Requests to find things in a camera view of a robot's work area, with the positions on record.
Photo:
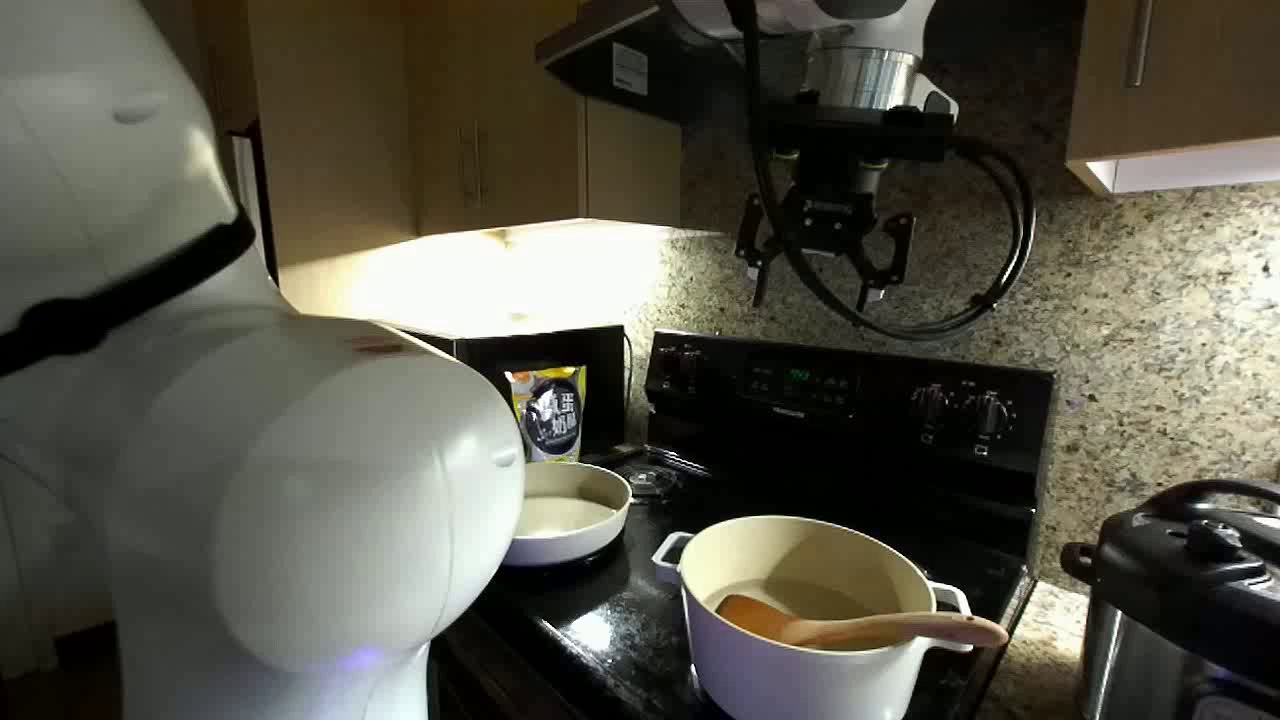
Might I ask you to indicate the range hood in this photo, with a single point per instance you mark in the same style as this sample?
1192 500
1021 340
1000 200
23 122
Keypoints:
625 61

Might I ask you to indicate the black microwave oven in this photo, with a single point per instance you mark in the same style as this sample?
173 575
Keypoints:
466 367

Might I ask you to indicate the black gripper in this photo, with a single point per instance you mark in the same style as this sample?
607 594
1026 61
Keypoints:
825 221

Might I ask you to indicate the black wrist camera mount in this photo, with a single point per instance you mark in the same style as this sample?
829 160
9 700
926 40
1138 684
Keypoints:
854 133

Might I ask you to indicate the black electric stove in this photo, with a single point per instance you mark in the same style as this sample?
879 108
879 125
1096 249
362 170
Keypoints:
825 425

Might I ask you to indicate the silver black pressure cooker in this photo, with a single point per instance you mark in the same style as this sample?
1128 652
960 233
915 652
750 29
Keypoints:
1174 600

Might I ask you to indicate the yellow black snack bag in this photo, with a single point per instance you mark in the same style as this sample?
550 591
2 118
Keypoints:
550 416

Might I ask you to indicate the white pot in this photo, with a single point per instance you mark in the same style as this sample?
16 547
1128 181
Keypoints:
784 683

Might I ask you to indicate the white shallow round pan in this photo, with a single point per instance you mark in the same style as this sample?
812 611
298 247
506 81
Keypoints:
564 515

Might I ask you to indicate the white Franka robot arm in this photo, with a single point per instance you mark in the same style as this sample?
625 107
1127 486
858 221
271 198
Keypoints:
266 506

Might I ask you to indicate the wooden spoon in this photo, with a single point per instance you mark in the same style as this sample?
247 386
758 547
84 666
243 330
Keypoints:
854 625

